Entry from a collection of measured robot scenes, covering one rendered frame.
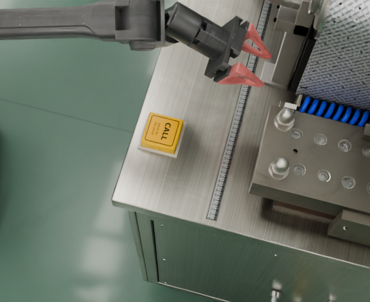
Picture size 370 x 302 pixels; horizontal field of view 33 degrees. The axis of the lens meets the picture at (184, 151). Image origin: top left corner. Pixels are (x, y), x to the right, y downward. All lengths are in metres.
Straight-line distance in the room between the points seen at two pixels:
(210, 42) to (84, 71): 1.37
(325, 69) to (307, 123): 0.12
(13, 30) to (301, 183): 0.56
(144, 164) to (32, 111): 1.15
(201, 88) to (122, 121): 0.99
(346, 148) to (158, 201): 0.37
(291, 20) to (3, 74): 1.51
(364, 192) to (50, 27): 0.61
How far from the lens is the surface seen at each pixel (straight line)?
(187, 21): 1.05
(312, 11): 1.02
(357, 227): 1.15
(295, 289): 1.58
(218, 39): 1.07
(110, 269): 2.11
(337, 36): 1.02
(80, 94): 2.35
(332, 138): 1.16
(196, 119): 1.29
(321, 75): 1.12
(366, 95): 1.16
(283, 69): 1.28
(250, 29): 1.10
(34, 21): 1.07
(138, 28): 1.02
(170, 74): 1.33
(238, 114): 1.30
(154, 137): 1.24
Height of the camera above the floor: 2.06
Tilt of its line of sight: 68 degrees down
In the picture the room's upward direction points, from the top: 3 degrees clockwise
